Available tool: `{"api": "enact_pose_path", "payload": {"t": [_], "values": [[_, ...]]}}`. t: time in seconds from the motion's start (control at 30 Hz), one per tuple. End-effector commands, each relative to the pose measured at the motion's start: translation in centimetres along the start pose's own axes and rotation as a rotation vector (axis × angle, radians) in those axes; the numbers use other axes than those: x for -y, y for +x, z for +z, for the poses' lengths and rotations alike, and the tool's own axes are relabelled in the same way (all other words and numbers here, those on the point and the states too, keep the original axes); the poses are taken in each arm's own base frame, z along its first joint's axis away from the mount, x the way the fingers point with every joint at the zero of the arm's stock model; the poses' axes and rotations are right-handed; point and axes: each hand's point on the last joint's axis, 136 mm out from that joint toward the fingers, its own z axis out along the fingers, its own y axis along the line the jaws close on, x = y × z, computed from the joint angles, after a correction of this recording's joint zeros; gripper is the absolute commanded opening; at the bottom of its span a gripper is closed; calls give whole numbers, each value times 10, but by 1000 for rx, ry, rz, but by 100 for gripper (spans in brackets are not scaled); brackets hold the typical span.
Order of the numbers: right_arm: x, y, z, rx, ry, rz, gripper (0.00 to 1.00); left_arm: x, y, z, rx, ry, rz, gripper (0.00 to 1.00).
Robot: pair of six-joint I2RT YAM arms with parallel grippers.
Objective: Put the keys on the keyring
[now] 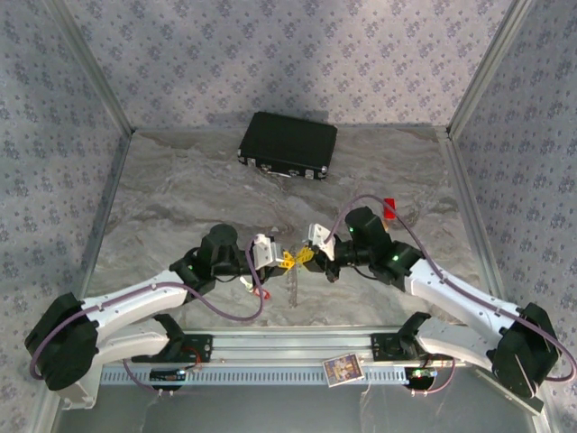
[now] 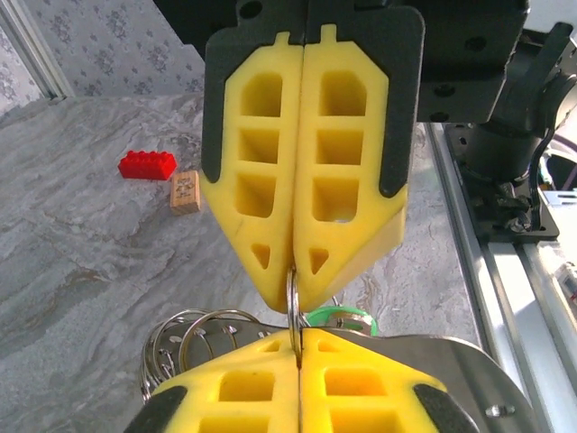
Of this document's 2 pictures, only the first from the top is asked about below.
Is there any grey metal bar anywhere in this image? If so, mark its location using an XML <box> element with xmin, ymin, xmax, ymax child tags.
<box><xmin>507</xmin><ymin>392</ymin><xmax>545</xmax><ymax>416</ymax></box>

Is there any aluminium frame post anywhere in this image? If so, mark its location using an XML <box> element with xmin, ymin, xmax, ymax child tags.
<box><xmin>445</xmin><ymin>0</ymin><xmax>536</xmax><ymax>136</ymax></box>

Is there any small electronics board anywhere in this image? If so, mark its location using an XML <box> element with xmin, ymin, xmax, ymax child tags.
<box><xmin>405</xmin><ymin>367</ymin><xmax>439</xmax><ymax>384</ymax></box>
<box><xmin>150</xmin><ymin>367</ymin><xmax>187</xmax><ymax>383</ymax></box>

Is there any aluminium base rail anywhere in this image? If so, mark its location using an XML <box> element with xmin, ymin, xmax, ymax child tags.
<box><xmin>182</xmin><ymin>331</ymin><xmax>470</xmax><ymax>362</ymax></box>

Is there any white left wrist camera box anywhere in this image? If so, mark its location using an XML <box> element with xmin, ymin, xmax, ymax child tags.
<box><xmin>251</xmin><ymin>233</ymin><xmax>285</xmax><ymax>267</ymax></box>

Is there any thick purple right arm cable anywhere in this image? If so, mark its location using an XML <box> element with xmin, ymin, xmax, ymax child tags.
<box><xmin>326</xmin><ymin>193</ymin><xmax>577</xmax><ymax>384</ymax></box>

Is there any grey slotted cable duct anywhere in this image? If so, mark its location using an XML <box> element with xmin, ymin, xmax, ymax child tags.
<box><xmin>99</xmin><ymin>364</ymin><xmax>407</xmax><ymax>387</ymax></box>

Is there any thin purple cable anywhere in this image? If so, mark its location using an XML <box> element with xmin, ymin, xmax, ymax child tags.
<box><xmin>121</xmin><ymin>358</ymin><xmax>202</xmax><ymax>398</ymax></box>
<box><xmin>408</xmin><ymin>354</ymin><xmax>455</xmax><ymax>398</ymax></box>

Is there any colourful picture card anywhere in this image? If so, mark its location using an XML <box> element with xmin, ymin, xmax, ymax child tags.
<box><xmin>322</xmin><ymin>354</ymin><xmax>365</xmax><ymax>388</ymax></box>

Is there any thick purple arm cable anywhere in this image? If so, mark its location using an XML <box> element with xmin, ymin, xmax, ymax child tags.
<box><xmin>326</xmin><ymin>193</ymin><xmax>577</xmax><ymax>384</ymax></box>
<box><xmin>29</xmin><ymin>236</ymin><xmax>267</xmax><ymax>382</ymax></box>

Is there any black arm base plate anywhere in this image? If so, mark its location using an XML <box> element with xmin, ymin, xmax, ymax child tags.
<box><xmin>131</xmin><ymin>332</ymin><xmax>214</xmax><ymax>364</ymax></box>
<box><xmin>370</xmin><ymin>332</ymin><xmax>454</xmax><ymax>362</ymax></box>

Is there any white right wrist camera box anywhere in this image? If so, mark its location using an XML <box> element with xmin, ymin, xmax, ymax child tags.
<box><xmin>307</xmin><ymin>223</ymin><xmax>337</xmax><ymax>262</ymax></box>

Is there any white plastic bracket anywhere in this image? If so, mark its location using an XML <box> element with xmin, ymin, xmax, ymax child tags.
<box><xmin>58</xmin><ymin>376</ymin><xmax>101</xmax><ymax>410</ymax></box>

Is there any thick purple left arm cable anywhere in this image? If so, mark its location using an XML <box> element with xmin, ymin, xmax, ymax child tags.
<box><xmin>29</xmin><ymin>236</ymin><xmax>267</xmax><ymax>382</ymax></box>

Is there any black hard case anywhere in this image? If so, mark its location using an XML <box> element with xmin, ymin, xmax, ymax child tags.
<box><xmin>237</xmin><ymin>111</ymin><xmax>339</xmax><ymax>182</ymax></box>

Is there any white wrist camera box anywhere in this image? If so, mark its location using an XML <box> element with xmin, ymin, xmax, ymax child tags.
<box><xmin>251</xmin><ymin>233</ymin><xmax>285</xmax><ymax>267</ymax></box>
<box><xmin>307</xmin><ymin>223</ymin><xmax>337</xmax><ymax>262</ymax></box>

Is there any aluminium side rail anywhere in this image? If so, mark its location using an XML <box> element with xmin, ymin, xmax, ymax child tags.
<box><xmin>35</xmin><ymin>128</ymin><xmax>136</xmax><ymax>433</ymax></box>
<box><xmin>435</xmin><ymin>127</ymin><xmax>555</xmax><ymax>433</ymax></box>

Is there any key with red tag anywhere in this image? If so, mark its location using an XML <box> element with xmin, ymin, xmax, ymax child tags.
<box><xmin>240</xmin><ymin>277</ymin><xmax>272</xmax><ymax>302</ymax></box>

